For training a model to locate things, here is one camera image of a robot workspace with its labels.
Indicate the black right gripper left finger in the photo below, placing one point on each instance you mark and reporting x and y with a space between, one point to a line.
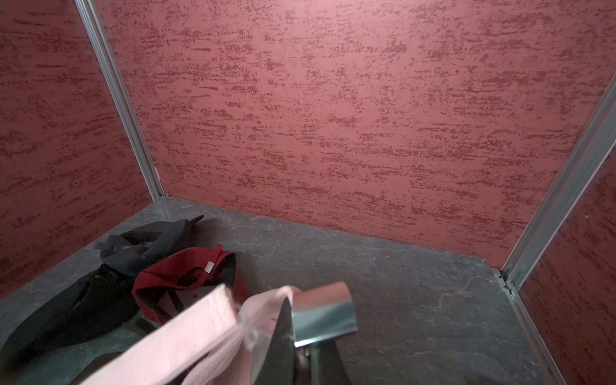
279 365

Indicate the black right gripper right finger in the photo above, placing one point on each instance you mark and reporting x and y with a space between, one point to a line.
326 364

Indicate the pink baseball cap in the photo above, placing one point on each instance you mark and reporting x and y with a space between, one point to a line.
217 342

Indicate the dark red baseball cap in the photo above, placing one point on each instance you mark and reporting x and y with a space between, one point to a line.
167 288

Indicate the black cap under left arm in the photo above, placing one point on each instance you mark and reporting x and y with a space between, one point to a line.
94 305

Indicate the grey baseball cap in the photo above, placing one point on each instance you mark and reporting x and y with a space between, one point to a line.
134 251

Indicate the right rear aluminium corner post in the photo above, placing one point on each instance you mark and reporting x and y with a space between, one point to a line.
593 146

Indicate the aluminium corner post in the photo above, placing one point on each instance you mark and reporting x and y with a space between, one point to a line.
115 83
593 146

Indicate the left rear aluminium corner post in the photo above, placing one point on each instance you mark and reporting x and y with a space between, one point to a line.
115 83

